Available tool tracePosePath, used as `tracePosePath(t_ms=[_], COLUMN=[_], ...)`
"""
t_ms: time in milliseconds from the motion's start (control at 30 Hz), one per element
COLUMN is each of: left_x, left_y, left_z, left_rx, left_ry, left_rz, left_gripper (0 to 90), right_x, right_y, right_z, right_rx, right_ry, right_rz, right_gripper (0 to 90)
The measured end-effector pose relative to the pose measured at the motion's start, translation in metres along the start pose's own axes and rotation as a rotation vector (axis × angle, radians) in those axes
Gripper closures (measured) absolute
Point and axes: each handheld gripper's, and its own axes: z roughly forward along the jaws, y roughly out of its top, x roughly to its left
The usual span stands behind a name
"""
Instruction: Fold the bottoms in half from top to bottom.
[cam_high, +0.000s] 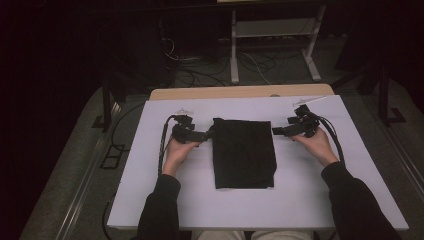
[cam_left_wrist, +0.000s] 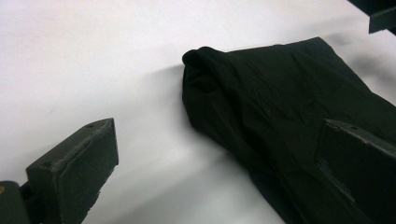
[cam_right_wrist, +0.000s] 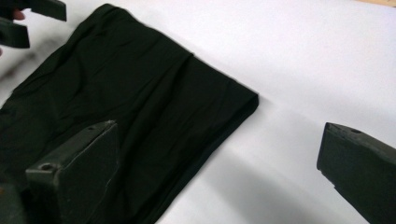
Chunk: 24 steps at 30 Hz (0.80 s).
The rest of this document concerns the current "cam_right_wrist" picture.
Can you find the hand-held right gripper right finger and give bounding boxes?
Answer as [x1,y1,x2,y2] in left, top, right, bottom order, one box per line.
[317,121,396,224]

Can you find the black pants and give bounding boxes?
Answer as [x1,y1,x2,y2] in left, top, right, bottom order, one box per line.
[0,3,260,224]

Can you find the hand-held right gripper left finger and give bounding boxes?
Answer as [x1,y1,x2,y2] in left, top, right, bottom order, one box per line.
[25,120,121,224]

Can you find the wooden table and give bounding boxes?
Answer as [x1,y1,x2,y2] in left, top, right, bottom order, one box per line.
[354,0,396,7]

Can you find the white foam board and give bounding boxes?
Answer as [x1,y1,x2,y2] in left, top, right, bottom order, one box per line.
[0,0,396,224]

